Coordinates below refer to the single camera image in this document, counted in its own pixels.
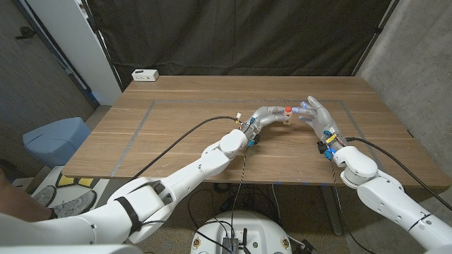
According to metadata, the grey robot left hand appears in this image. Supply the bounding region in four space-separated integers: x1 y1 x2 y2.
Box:
239 106 292 141

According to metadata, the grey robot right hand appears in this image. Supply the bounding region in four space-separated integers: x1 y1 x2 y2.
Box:
291 95 347 153

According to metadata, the black backdrop curtain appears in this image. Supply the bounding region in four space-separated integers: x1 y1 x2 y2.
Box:
86 0 400 88

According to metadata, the large wooden board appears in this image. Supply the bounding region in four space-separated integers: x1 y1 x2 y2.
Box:
109 99 395 186

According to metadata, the grey table leg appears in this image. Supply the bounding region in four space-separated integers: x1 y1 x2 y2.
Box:
319 186 344 236

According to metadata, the black backdrop stand pole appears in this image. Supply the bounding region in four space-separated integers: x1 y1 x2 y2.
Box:
80 0 124 93
351 0 402 77

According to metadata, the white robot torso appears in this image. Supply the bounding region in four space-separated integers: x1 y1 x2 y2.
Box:
190 210 293 254

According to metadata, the white power strip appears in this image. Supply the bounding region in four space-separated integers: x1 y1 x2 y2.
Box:
131 68 160 83

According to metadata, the grey box on torso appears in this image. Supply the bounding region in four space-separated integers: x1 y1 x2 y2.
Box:
221 236 240 254

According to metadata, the person's leg and shoe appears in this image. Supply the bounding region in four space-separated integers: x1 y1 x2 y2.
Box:
10 165 132 219

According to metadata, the light blue stool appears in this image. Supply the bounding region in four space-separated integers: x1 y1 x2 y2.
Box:
23 116 92 169

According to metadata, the grey sneaker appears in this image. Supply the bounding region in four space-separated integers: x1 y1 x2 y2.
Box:
30 185 58 209
51 189 97 219

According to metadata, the bare person leg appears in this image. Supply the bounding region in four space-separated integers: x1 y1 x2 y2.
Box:
0 169 57 223

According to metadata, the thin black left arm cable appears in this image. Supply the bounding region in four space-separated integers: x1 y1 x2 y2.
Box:
141 147 251 254

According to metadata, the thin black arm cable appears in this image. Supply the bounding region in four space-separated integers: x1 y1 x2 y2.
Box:
141 147 251 254
328 158 379 254

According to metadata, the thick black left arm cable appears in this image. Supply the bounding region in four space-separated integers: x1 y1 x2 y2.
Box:
132 116 240 181

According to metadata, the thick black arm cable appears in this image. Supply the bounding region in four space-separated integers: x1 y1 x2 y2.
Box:
344 136 452 202
132 116 240 181

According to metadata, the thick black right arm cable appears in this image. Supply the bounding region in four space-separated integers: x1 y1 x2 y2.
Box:
344 136 452 202

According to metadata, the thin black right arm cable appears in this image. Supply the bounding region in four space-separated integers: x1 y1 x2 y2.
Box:
328 158 379 254

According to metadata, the white floor cable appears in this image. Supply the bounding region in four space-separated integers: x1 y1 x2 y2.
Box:
270 183 282 224

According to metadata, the black floor cable bundle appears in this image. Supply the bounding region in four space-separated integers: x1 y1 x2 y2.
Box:
186 182 282 230

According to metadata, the black door handle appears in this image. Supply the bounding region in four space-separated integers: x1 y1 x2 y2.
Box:
14 26 36 40

